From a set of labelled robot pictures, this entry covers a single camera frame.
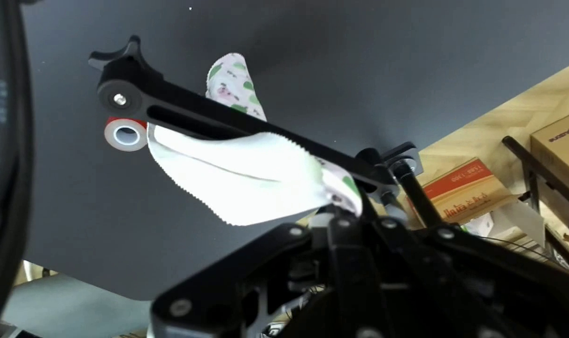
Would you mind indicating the red and white tape roll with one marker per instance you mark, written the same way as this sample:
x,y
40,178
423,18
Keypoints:
x,y
109,140

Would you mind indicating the black stand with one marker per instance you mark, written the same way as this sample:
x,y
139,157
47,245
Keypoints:
x,y
182,104

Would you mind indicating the brown cardboard box dark print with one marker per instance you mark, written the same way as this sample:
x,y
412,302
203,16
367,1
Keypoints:
x,y
558,144

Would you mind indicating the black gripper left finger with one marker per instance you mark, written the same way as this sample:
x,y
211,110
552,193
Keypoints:
x,y
284,283

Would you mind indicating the black metal frame bar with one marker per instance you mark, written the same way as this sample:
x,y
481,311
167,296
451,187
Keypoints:
x,y
524,157

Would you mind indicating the small cardboard box orange label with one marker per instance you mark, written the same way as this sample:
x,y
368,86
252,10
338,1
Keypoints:
x,y
472,189

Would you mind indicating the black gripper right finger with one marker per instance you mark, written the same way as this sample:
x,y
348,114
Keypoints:
x,y
472,288

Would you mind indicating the white patterned cloth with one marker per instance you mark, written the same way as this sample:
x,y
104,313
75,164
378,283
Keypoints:
x,y
246,181

